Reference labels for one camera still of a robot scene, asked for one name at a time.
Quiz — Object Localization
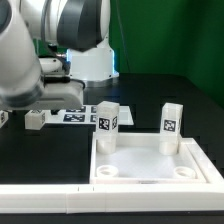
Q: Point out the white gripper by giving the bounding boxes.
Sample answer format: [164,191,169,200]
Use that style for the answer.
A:
[23,81,84,110]

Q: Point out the white square table top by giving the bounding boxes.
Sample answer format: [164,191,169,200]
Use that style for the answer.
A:
[89,133,224,184]

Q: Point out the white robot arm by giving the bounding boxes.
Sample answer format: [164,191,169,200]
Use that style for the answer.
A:
[0,0,111,110]

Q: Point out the white base tag plate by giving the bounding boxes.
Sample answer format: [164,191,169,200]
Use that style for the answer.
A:
[46,105,134,125]

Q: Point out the white L-shaped obstacle fence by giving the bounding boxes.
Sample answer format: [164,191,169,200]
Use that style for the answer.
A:
[0,184,224,214]

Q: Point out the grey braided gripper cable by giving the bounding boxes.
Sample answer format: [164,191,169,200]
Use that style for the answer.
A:
[42,68,86,88]

